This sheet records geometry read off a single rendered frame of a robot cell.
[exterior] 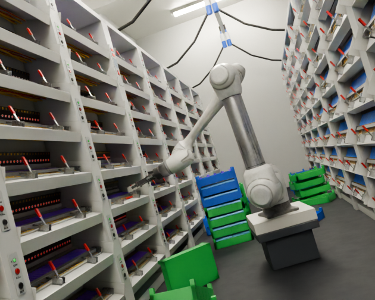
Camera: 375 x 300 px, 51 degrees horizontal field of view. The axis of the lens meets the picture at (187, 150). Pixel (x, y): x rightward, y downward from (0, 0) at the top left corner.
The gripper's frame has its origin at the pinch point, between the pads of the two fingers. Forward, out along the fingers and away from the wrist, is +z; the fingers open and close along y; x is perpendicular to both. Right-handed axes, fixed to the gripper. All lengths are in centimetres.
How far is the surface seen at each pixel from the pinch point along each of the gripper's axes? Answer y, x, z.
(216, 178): 67, -19, -37
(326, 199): 151, -84, -102
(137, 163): 15.6, 13.4, -4.1
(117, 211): -36.2, -9.6, -0.2
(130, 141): 10.5, 27.4, -8.7
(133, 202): -12.6, -8.7, -0.7
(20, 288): -120, -20, 1
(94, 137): -39.5, 28.1, -9.1
